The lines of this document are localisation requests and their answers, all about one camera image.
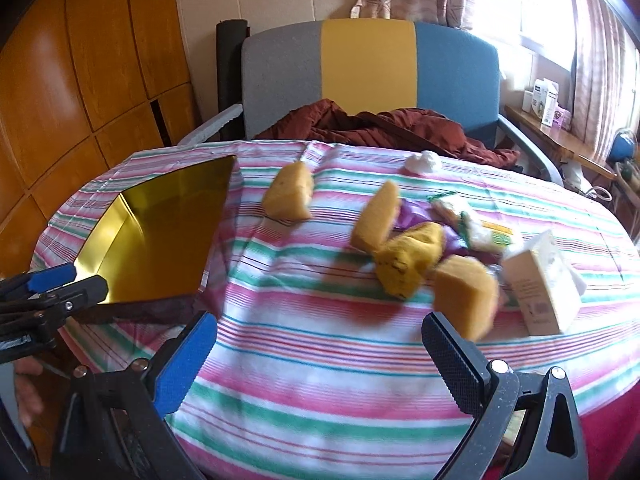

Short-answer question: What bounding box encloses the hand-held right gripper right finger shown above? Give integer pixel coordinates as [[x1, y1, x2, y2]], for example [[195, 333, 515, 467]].
[[421, 311, 591, 480]]

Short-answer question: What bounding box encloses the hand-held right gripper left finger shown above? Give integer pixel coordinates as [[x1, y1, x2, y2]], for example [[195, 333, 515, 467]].
[[50, 310, 221, 480]]

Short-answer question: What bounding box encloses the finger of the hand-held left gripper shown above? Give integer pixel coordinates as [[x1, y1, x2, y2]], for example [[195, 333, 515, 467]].
[[30, 275, 109, 333], [0, 262, 77, 306]]

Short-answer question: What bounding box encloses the yellow sponge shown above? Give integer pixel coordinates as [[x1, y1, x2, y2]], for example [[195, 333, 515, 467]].
[[431, 255, 501, 342], [349, 180, 402, 253], [262, 161, 315, 222]]

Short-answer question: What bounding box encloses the gold tray box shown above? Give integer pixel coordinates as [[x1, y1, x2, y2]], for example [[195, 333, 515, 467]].
[[74, 155, 238, 306]]

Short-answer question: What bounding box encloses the yellow plush toy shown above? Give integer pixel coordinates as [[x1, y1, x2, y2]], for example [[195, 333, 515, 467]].
[[374, 221, 447, 302]]

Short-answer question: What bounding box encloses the white carton box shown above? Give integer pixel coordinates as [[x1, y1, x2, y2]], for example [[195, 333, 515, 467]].
[[500, 229, 583, 337]]

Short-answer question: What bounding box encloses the green yellow snack packet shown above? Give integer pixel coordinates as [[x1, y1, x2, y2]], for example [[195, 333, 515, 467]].
[[460, 212, 516, 253], [427, 192, 473, 233]]

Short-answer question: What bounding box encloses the purple wrapper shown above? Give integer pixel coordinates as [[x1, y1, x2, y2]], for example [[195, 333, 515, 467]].
[[392, 197, 468, 256]]

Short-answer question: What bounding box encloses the white plastic bag ball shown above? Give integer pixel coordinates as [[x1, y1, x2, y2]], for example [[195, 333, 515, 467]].
[[404, 150, 442, 175]]

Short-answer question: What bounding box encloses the person's left hand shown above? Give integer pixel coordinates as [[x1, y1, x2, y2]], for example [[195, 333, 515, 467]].
[[14, 357, 46, 428]]

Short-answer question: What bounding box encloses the striped tablecloth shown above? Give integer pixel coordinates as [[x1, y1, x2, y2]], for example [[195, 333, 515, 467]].
[[30, 139, 640, 480]]

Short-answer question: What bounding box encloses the red cloth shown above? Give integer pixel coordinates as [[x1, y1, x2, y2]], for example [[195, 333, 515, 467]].
[[480, 385, 640, 480]]

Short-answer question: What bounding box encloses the wooden wardrobe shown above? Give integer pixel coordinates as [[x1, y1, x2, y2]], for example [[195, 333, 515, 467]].
[[0, 0, 201, 281]]

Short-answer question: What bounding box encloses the red-brown cloth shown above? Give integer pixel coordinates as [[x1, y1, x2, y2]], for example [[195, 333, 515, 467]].
[[255, 99, 521, 168]]

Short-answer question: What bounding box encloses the wooden side table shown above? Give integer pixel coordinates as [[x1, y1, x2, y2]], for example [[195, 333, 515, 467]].
[[504, 104, 621, 181]]

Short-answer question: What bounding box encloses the black rolled mat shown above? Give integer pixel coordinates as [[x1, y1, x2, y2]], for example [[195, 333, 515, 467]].
[[216, 19, 249, 128]]

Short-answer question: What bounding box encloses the white medicine box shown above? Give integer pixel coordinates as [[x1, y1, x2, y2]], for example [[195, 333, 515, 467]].
[[531, 79, 561, 126]]

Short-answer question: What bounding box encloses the grey yellow blue chair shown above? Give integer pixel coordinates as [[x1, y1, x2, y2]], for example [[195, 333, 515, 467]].
[[177, 19, 566, 186]]

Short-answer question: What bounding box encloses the white cable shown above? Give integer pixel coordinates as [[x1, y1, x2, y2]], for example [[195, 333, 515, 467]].
[[562, 160, 608, 201]]

